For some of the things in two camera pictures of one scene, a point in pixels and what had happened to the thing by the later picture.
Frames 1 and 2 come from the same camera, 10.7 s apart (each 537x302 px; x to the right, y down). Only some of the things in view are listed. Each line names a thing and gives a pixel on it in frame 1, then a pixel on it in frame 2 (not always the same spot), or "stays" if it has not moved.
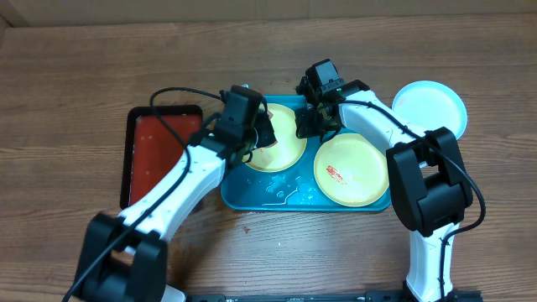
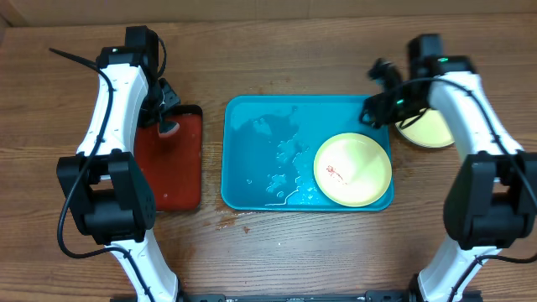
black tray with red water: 151,148 stays
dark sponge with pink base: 264,142 -> 168,128
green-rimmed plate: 289,149 -> 427,128
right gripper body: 315,125 -> 398,106
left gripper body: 248,137 -> 162,97
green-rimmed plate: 351,170 stays
